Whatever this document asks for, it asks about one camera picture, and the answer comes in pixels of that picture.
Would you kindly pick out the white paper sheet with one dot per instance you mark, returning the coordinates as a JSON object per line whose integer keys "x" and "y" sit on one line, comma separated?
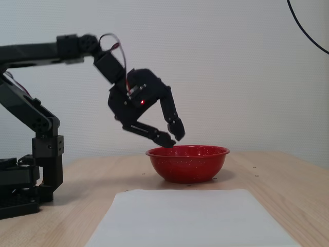
{"x": 185, "y": 218}

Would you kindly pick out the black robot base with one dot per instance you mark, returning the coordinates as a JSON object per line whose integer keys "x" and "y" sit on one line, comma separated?
{"x": 18, "y": 205}

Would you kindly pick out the red speckled bowl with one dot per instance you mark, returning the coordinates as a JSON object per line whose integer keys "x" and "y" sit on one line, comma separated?
{"x": 187, "y": 164}

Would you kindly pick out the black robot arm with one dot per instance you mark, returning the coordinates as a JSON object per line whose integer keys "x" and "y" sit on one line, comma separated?
{"x": 30, "y": 51}

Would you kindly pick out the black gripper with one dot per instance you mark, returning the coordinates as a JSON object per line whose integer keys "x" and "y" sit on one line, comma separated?
{"x": 133, "y": 103}

